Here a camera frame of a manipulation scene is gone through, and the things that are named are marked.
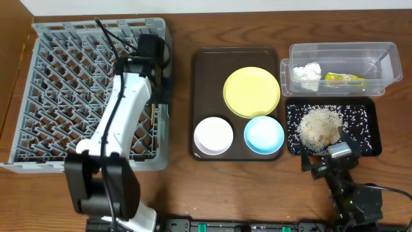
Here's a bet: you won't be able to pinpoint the light blue bowl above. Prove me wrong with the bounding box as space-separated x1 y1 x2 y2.
243 116 285 155

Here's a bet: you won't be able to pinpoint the yellow green wrapper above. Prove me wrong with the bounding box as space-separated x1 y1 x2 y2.
324 72 366 88

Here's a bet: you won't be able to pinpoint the white napkin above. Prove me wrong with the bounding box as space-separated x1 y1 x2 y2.
294 62 322 92

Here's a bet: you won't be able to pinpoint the yellow plate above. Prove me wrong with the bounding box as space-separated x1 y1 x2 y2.
223 66 280 119

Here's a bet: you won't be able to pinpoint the wooden chopstick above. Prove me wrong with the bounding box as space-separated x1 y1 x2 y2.
151 104 156 127

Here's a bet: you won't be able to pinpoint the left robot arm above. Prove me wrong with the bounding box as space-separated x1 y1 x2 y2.
64 34 171 231

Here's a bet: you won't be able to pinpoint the spilled rice food scraps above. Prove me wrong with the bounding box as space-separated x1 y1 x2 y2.
286 104 372 155

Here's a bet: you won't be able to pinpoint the white cup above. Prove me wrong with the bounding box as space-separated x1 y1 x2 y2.
75 139 90 154

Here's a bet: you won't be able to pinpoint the black waste tray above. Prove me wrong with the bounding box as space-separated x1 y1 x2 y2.
285 97 382 157

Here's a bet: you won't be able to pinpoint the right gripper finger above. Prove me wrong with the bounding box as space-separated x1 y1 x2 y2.
299 139 312 172
338 126 362 158

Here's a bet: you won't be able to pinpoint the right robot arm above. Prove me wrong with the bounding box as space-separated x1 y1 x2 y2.
299 127 383 231

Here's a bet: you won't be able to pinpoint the pink bowl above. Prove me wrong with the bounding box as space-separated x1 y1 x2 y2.
194 117 234 156

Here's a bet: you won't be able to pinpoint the clear plastic bin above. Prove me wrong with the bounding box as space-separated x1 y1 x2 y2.
280 42 403 97

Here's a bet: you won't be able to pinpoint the grey dishwasher rack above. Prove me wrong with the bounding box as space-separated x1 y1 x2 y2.
1 17 173 173

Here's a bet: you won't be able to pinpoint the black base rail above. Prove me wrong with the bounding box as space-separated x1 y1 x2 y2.
85 218 406 232

